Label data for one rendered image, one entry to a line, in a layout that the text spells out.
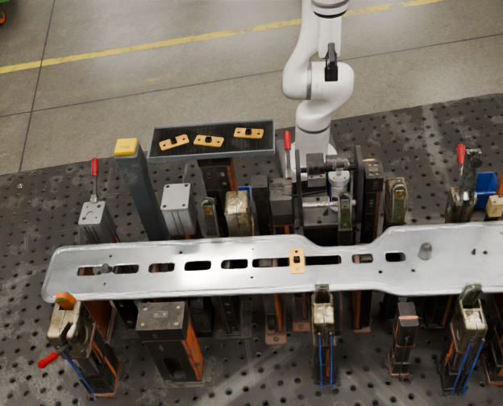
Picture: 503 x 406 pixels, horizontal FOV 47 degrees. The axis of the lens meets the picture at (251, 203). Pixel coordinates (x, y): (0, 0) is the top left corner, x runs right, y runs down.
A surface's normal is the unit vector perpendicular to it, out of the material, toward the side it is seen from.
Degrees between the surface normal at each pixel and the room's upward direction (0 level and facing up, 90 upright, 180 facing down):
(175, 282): 0
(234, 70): 0
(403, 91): 0
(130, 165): 90
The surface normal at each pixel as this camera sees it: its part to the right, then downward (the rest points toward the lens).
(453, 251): -0.11, -0.65
